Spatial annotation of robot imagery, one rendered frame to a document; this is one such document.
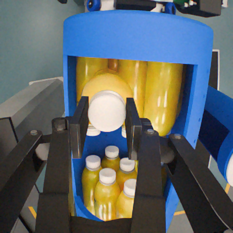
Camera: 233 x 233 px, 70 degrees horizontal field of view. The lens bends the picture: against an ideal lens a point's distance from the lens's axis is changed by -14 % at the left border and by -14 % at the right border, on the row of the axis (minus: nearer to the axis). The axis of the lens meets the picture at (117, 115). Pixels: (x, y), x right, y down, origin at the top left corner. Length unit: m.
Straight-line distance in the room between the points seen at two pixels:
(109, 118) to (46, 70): 1.39
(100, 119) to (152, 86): 0.18
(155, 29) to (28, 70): 1.45
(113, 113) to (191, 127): 0.16
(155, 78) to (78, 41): 0.15
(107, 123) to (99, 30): 0.12
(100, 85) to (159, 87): 0.16
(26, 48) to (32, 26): 0.19
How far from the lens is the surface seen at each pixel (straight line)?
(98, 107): 0.19
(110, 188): 0.47
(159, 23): 0.24
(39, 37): 1.57
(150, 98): 0.36
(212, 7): 0.55
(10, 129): 0.59
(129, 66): 0.38
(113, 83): 0.22
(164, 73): 0.35
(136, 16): 0.24
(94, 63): 0.38
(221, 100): 0.89
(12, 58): 1.69
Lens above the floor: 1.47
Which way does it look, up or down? 68 degrees down
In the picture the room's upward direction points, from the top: 175 degrees clockwise
